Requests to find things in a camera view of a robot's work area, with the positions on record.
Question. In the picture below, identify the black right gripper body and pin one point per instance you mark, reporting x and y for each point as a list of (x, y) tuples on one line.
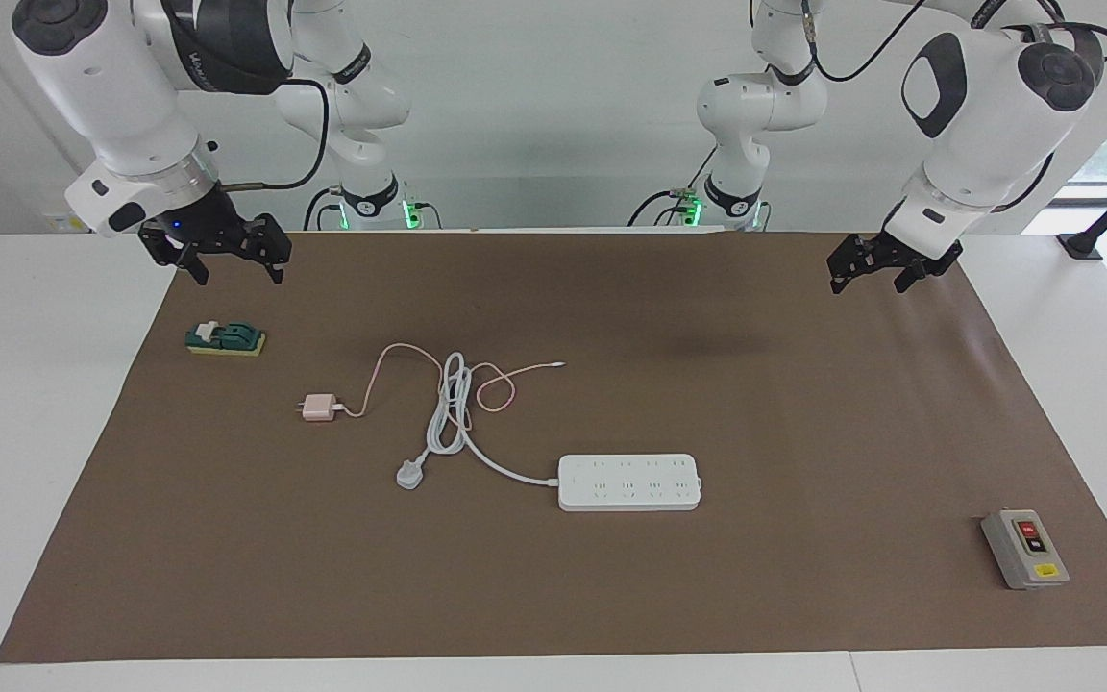
[(203, 221)]

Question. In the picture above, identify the grey on-off switch box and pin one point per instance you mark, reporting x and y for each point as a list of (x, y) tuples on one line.
[(1024, 550)]

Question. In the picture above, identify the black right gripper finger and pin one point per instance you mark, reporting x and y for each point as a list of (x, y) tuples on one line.
[(179, 255), (275, 245)]

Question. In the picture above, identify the white wall socket box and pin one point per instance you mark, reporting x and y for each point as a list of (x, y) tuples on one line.
[(63, 223)]

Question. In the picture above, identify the brown table mat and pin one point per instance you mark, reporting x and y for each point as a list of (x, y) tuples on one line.
[(611, 596)]

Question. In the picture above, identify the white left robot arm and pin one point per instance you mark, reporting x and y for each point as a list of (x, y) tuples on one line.
[(986, 125)]

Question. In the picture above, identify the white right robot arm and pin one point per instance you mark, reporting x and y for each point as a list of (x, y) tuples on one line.
[(111, 86)]

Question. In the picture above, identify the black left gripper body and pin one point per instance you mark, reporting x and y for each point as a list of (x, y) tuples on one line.
[(914, 255)]

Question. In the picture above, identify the green knife switch yellow base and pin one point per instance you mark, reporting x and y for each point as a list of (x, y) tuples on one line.
[(227, 339)]

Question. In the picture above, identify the white power strip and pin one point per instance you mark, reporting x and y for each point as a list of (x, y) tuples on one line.
[(628, 482)]

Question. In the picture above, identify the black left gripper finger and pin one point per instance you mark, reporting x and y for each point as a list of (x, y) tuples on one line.
[(856, 258), (914, 276)]

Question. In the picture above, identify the pink charger adapter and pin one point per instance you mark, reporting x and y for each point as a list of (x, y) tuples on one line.
[(320, 407)]

